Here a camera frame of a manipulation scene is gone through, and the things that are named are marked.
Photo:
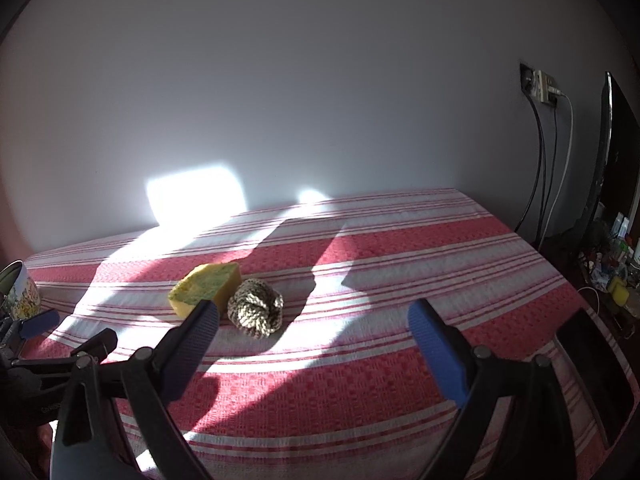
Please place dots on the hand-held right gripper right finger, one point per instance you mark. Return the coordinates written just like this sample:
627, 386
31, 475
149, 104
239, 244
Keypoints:
440, 355

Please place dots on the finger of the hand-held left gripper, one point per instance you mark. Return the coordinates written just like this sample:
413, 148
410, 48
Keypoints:
97, 344
40, 324

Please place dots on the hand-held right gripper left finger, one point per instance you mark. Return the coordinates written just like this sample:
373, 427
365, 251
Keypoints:
192, 355

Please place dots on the round metal tin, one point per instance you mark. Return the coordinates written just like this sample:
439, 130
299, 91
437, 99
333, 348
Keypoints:
20, 287

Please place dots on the yellow green sponge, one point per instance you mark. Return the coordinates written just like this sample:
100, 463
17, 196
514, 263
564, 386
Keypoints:
205, 282

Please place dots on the red white striped blanket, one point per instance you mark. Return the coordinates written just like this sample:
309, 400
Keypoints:
375, 260

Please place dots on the black flat panel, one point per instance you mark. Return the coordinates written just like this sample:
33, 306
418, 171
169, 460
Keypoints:
595, 375

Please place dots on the yellow container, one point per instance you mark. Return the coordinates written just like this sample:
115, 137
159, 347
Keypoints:
619, 291

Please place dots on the cluster of bottles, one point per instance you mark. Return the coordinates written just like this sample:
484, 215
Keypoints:
617, 245

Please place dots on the black flat screen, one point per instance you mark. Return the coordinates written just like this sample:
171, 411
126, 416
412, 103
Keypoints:
620, 160

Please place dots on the wall socket with plugs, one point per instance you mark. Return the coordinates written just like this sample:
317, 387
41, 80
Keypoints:
542, 85

